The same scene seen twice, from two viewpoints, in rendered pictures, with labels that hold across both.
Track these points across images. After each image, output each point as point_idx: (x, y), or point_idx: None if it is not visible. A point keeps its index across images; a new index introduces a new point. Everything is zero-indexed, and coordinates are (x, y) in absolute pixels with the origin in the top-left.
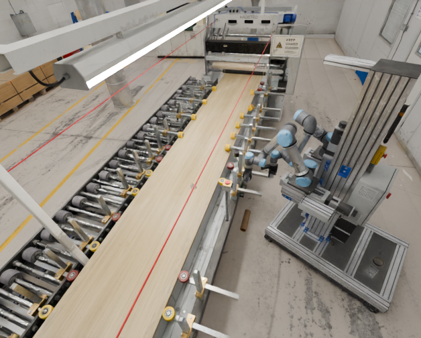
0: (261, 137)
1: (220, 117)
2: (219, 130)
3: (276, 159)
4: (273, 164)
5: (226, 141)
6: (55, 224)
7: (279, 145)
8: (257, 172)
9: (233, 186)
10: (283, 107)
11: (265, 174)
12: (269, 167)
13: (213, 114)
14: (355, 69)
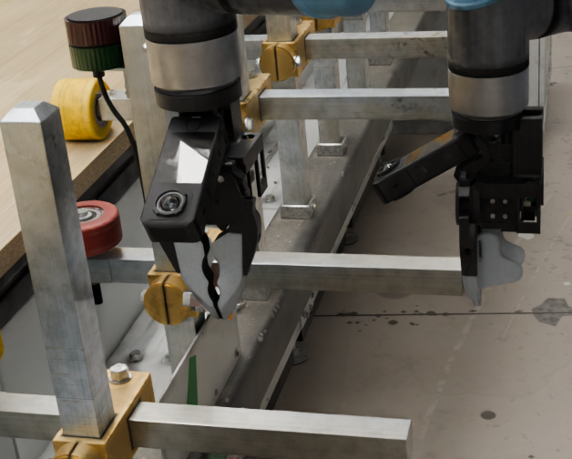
0: (431, 229)
1: (81, 7)
2: (54, 56)
3: (514, 31)
4: (495, 96)
5: None
6: None
7: (559, 263)
8: (423, 430)
9: (58, 355)
10: (555, 87)
11: (431, 260)
12: (454, 150)
13: (36, 1)
14: None
